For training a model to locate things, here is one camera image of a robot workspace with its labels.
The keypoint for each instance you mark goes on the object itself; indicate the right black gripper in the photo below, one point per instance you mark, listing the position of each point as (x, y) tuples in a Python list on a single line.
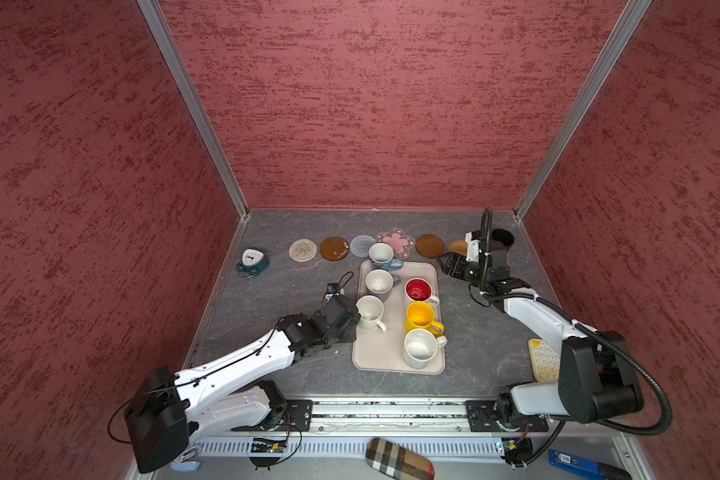
[(456, 271)]

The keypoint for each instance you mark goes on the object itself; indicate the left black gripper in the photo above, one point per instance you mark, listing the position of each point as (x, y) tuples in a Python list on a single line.
[(349, 328)]

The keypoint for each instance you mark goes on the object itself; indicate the brown wooden coaster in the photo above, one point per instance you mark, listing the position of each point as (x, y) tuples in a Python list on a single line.
[(430, 246)]

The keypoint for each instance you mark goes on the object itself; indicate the red interior mug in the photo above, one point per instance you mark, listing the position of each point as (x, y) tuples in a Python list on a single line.
[(418, 289)]

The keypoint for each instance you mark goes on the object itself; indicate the black mug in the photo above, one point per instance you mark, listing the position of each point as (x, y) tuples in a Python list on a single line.
[(502, 238)]

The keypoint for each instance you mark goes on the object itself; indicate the white mug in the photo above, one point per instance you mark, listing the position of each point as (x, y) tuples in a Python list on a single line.
[(420, 347), (371, 310)]

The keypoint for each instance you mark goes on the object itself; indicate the beige serving tray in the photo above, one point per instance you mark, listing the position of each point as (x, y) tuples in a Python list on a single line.
[(384, 351)]

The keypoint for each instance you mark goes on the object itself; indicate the white patterned round coaster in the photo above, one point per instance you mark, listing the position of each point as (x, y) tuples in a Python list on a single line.
[(302, 250)]

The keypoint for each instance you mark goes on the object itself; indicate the dark glossy brown coaster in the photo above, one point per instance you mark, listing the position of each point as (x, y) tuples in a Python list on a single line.
[(334, 248)]

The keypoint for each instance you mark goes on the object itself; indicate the grey round coaster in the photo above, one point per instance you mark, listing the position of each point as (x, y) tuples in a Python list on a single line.
[(360, 245)]

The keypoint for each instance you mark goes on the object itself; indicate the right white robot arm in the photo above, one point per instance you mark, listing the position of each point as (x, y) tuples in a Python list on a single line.
[(594, 383)]

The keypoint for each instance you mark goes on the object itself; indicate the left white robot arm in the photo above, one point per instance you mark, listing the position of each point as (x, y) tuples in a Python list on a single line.
[(173, 410)]

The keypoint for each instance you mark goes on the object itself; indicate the pink flower coaster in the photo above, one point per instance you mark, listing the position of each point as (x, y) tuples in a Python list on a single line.
[(401, 243)]

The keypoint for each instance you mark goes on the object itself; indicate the yellow mug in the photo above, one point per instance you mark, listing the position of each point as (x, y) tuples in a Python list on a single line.
[(421, 315)]

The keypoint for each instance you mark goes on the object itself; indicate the blue floral mug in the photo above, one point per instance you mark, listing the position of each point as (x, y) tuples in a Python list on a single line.
[(382, 256)]

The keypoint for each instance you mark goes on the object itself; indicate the lavender mug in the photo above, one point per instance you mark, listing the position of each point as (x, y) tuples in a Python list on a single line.
[(380, 283)]

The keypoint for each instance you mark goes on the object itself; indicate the white mug front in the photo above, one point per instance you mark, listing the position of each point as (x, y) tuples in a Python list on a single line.
[(420, 347)]

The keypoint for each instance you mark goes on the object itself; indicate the beige calculator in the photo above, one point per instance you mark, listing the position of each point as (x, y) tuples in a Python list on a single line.
[(545, 361)]

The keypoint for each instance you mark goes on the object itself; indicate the plaid glasses case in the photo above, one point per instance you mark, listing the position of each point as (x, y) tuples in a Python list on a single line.
[(397, 462)]

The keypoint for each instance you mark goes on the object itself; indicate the small stapler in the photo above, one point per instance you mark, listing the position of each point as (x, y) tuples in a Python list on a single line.
[(187, 466)]

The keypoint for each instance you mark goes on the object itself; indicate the blue tool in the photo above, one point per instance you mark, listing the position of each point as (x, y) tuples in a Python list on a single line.
[(586, 469)]

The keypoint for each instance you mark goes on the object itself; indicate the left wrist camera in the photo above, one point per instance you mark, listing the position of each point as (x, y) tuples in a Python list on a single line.
[(332, 290)]

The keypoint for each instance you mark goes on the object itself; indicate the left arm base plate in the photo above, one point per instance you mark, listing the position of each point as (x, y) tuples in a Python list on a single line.
[(287, 414)]

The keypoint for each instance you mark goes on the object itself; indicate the aluminium rail frame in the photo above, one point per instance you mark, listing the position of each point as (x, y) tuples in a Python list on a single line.
[(343, 427)]

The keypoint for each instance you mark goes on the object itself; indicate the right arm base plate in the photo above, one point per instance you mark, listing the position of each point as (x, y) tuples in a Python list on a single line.
[(486, 415)]

